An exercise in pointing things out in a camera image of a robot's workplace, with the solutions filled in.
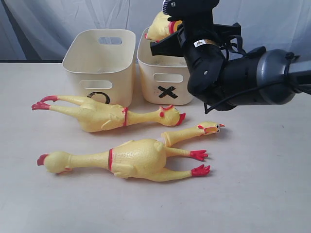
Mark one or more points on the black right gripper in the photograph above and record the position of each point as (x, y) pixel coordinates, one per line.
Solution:
(203, 44)

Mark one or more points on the headless yellow chicken body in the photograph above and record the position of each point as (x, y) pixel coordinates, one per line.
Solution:
(161, 27)

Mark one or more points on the severed yellow chicken head neck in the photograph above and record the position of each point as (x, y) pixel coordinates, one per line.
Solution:
(203, 128)

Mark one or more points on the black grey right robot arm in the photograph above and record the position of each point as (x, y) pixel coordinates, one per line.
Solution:
(222, 74)

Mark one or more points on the cream bin marked X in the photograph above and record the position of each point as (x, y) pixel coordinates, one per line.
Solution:
(163, 79)

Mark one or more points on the cream bin marked O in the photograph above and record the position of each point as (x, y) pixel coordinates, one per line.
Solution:
(100, 64)

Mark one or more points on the whole yellow rubber chicken rear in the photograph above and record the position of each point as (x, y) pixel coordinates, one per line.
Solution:
(94, 116)

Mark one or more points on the whole yellow rubber chicken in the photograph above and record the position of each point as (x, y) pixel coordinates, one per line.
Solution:
(144, 159)
(94, 116)

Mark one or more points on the whole yellow rubber chicken front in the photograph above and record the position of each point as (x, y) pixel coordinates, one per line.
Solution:
(144, 159)

